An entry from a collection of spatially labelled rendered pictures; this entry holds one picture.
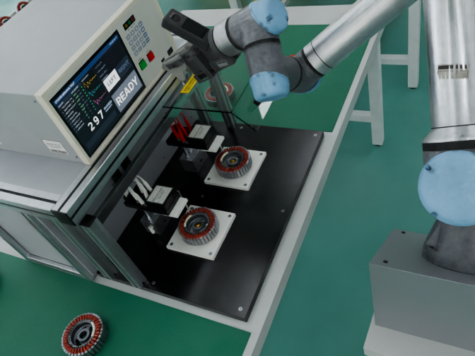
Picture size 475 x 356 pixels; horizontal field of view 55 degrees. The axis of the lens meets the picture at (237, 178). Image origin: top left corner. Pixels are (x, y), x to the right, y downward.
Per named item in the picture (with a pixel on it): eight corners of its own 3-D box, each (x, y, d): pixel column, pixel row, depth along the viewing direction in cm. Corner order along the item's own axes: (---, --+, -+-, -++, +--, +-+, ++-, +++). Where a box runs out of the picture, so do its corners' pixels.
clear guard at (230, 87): (288, 72, 126) (284, 54, 122) (256, 131, 113) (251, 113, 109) (190, 68, 141) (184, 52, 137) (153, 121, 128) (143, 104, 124)
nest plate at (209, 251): (236, 215, 128) (235, 213, 127) (213, 260, 120) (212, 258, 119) (191, 207, 135) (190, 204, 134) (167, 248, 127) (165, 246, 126)
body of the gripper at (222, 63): (196, 85, 107) (231, 68, 98) (172, 57, 103) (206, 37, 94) (210, 66, 111) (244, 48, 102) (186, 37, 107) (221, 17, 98)
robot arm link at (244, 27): (269, 32, 84) (260, -13, 84) (229, 53, 92) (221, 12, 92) (295, 36, 90) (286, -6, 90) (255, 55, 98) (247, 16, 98)
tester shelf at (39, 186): (208, 44, 135) (203, 30, 132) (75, 227, 99) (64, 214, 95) (98, 43, 155) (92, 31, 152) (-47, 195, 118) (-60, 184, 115)
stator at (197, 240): (226, 217, 127) (223, 209, 124) (209, 251, 121) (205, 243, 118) (192, 210, 132) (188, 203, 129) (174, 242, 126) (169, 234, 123)
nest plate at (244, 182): (266, 154, 141) (266, 151, 140) (248, 191, 133) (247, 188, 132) (225, 149, 148) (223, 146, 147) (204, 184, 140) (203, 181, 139)
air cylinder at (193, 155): (208, 155, 148) (203, 143, 144) (198, 172, 144) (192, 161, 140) (195, 154, 150) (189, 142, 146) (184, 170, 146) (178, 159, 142)
